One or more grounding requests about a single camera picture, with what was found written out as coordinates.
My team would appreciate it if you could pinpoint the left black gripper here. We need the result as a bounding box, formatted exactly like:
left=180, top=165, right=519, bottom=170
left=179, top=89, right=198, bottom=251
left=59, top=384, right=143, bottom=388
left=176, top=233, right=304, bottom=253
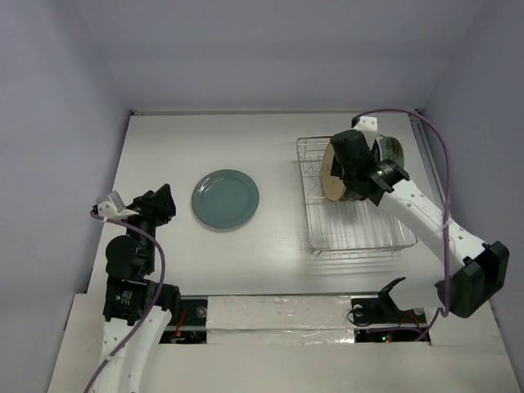
left=120, top=183, right=174, bottom=271

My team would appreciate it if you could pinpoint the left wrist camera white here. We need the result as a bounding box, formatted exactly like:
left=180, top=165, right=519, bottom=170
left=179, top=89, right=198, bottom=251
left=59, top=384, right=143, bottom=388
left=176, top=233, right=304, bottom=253
left=92, top=191, right=138, bottom=219

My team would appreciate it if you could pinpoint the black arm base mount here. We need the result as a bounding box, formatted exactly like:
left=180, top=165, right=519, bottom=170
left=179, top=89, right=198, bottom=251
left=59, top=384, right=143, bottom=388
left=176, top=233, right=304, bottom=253
left=346, top=277, right=407, bottom=328

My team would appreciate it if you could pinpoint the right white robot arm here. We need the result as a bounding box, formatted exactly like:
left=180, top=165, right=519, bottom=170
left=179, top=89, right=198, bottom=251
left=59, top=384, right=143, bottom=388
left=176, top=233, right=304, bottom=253
left=330, top=129, right=509, bottom=318

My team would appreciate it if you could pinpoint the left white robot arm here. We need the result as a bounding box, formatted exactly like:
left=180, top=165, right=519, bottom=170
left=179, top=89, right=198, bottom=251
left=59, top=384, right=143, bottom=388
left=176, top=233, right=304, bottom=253
left=85, top=184, right=182, bottom=392

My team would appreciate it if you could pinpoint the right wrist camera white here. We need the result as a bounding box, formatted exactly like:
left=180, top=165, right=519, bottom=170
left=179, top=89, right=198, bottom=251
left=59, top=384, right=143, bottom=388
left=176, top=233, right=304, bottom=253
left=350, top=115, right=377, bottom=133

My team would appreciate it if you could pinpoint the metal wire dish rack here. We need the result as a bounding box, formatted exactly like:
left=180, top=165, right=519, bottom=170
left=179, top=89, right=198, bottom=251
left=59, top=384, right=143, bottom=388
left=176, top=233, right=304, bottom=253
left=296, top=136, right=418, bottom=259

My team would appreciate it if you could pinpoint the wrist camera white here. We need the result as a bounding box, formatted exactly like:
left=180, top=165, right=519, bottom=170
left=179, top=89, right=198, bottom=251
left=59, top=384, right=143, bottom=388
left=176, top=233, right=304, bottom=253
left=350, top=115, right=377, bottom=133
left=92, top=191, right=138, bottom=219

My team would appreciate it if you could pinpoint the plain teal plate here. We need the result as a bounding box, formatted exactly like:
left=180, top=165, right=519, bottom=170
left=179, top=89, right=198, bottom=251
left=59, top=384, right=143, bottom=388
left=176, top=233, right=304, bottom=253
left=191, top=169, right=260, bottom=230

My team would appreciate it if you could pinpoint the white foam block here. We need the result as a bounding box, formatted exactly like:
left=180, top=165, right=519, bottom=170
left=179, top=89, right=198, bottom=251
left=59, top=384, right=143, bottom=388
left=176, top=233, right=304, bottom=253
left=206, top=296, right=355, bottom=346

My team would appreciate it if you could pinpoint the grey reindeer plate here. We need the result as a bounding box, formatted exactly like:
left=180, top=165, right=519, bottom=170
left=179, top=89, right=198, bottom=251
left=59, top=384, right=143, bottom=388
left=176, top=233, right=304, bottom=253
left=320, top=143, right=349, bottom=201

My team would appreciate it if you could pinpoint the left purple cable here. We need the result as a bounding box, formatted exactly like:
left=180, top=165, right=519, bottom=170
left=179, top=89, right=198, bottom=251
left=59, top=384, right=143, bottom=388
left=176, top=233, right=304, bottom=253
left=81, top=212, right=167, bottom=393

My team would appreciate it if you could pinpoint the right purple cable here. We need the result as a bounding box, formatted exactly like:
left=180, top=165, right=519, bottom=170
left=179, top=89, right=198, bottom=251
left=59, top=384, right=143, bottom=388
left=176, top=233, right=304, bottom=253
left=355, top=108, right=454, bottom=343

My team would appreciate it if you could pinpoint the mint green flower plate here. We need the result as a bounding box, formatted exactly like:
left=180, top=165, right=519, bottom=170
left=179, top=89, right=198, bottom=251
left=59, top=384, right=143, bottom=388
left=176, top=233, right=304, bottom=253
left=377, top=135, right=404, bottom=168

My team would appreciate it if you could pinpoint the blue floral white plate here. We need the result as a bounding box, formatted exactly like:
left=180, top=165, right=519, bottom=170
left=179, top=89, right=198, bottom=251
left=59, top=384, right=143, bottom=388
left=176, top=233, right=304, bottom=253
left=341, top=188, right=368, bottom=201

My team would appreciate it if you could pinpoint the purple cable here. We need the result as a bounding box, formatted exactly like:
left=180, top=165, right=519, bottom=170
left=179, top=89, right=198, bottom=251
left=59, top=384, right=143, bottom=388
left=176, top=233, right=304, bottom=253
left=355, top=108, right=454, bottom=343
left=81, top=212, right=167, bottom=393

